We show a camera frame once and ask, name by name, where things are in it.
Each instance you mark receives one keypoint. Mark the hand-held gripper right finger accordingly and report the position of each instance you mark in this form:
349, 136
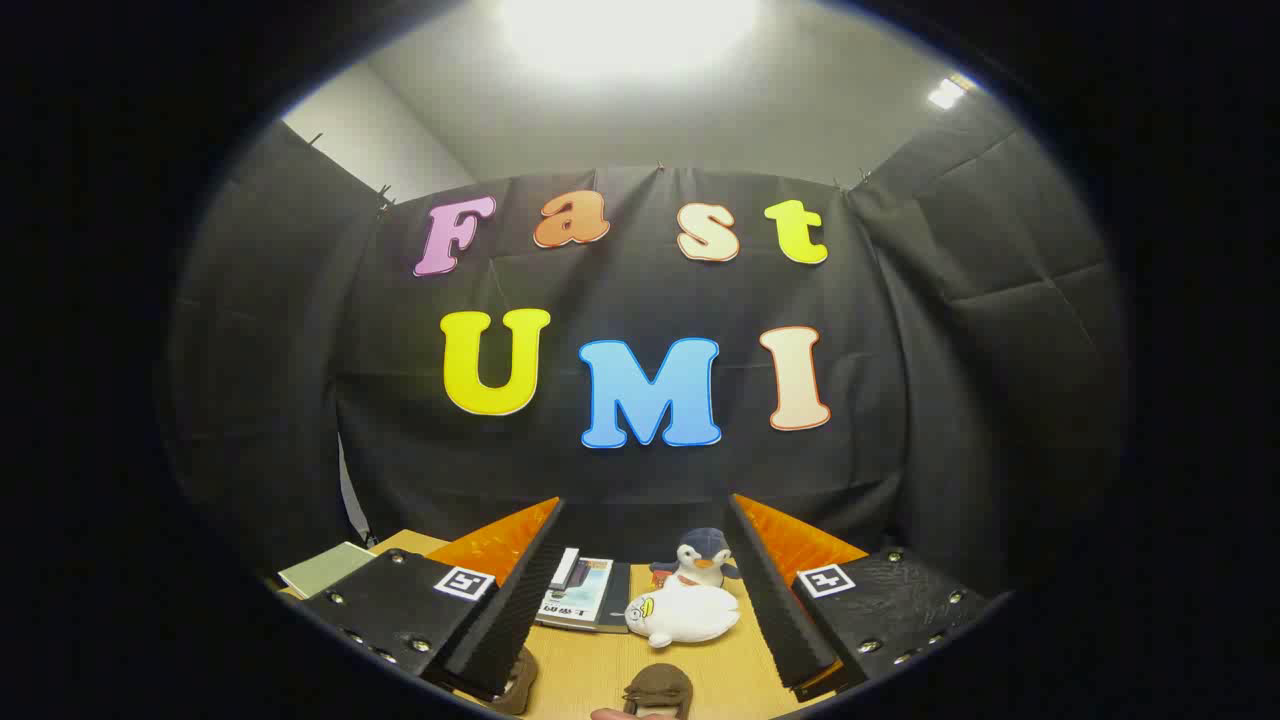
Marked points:
775, 600

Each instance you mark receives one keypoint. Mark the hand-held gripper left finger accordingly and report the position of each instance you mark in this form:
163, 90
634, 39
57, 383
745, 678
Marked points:
520, 610

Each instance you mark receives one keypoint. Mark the brown fuzzy shoe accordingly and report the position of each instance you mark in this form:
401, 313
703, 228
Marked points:
522, 680
657, 685

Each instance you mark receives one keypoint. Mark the green fabric storage box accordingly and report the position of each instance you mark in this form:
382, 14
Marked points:
325, 568

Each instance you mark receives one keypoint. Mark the white book with night photo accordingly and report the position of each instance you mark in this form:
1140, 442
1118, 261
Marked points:
565, 570

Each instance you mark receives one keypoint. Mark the book with sky photo cover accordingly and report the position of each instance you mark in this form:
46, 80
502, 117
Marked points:
585, 590

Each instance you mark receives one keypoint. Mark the penguin plush toy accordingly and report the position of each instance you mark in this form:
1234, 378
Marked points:
705, 555

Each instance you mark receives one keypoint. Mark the white duck plush toy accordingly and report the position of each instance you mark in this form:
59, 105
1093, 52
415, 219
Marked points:
690, 612

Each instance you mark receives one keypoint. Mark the black book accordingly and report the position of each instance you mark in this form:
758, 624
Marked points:
621, 595

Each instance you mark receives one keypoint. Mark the small ceiling light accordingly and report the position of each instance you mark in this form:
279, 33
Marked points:
944, 94

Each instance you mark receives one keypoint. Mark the large ceiling light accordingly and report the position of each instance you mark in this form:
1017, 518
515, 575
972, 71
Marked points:
630, 30

